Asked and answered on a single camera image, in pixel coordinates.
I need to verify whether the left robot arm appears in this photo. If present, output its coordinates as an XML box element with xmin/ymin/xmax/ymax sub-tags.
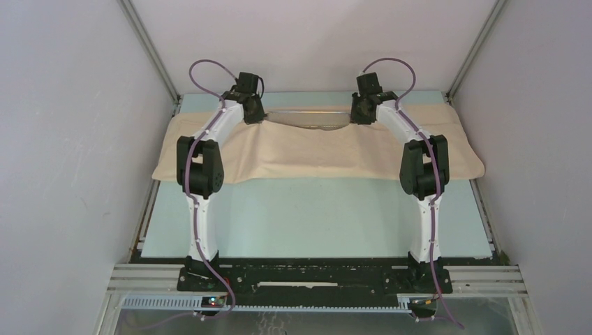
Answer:
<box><xmin>177</xmin><ymin>72</ymin><xmax>266</xmax><ymax>263</ymax></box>

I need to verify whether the beige cloth wrap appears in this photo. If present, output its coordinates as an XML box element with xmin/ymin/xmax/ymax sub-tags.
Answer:
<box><xmin>151</xmin><ymin>100</ymin><xmax>487</xmax><ymax>185</ymax></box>

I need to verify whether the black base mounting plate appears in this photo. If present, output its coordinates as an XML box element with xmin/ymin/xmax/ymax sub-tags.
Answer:
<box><xmin>177</xmin><ymin>255</ymin><xmax>452</xmax><ymax>294</ymax></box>

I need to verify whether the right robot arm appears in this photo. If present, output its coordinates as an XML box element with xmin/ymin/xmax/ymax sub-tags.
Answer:
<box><xmin>350</xmin><ymin>73</ymin><xmax>450</xmax><ymax>292</ymax></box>

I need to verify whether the aluminium frame rail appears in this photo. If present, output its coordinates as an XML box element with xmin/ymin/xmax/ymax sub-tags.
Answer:
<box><xmin>107</xmin><ymin>265</ymin><xmax>528</xmax><ymax>313</ymax></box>

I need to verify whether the metal surgical instrument tray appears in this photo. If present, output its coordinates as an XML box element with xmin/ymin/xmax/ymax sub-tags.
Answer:
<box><xmin>265</xmin><ymin>110</ymin><xmax>350</xmax><ymax>131</ymax></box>

